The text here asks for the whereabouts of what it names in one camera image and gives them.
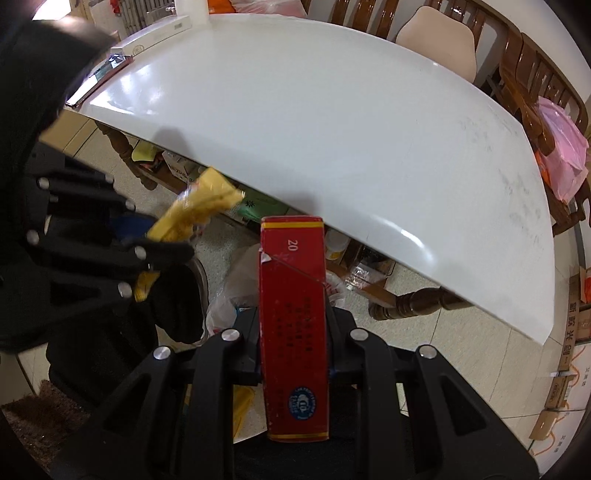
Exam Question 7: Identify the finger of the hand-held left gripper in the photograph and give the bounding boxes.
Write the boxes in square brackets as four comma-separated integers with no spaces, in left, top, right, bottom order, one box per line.
[28,171,155,241]
[22,226,195,306]

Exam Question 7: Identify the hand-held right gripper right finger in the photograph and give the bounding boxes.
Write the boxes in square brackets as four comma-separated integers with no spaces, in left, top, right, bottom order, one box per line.
[324,305,540,480]

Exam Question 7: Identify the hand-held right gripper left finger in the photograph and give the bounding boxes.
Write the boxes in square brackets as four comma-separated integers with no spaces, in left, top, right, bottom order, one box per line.
[48,309,262,480]

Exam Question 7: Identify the red yellow-trimmed box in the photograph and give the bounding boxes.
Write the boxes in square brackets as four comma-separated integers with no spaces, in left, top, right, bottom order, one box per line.
[257,215,331,445]

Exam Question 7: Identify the white red-printed plastic bag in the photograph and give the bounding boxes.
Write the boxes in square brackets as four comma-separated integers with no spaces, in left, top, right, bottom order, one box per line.
[205,244,354,343]

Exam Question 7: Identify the yellow snack packet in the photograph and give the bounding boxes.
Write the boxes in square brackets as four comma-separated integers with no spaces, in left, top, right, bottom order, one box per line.
[133,167,246,304]

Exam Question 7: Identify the wooden table leg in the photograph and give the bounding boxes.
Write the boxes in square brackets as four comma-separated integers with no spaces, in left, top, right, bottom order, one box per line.
[93,121,158,191]
[368,286,477,322]

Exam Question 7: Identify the yellow plastic stool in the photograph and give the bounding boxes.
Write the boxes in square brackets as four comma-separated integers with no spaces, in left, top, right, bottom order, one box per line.
[232,385,258,440]

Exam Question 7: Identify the clear plastic container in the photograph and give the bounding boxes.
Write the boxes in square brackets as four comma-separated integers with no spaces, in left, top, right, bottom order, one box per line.
[350,257,394,289]

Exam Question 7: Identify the brown cardboard box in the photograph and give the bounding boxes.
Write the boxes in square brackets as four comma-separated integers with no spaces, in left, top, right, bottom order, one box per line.
[161,150,205,186]

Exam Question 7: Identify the white yellow-label medicine bottle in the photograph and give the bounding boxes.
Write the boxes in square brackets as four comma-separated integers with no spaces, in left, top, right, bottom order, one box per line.
[324,227,352,267]

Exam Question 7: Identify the long white box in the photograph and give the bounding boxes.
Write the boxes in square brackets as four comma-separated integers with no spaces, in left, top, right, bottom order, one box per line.
[110,14,193,59]

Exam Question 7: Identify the green wipes packet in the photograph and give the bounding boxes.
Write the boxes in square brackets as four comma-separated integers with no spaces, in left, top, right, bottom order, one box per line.
[233,193,298,228]

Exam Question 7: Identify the brown floor mat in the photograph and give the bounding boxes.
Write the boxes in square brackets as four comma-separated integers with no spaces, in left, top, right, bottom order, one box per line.
[0,378,92,463]

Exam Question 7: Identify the white cylinder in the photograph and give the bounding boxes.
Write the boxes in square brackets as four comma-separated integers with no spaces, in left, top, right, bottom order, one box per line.
[174,0,209,25]

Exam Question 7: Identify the pink plastic bag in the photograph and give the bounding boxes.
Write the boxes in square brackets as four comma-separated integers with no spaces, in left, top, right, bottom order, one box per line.
[534,96,591,205]

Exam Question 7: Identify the wooden chair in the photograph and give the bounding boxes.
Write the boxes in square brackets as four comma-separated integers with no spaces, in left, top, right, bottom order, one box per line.
[329,0,403,38]
[480,31,591,237]

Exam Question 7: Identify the beige backed chair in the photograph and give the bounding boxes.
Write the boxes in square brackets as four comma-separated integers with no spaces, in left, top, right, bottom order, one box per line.
[396,4,477,85]

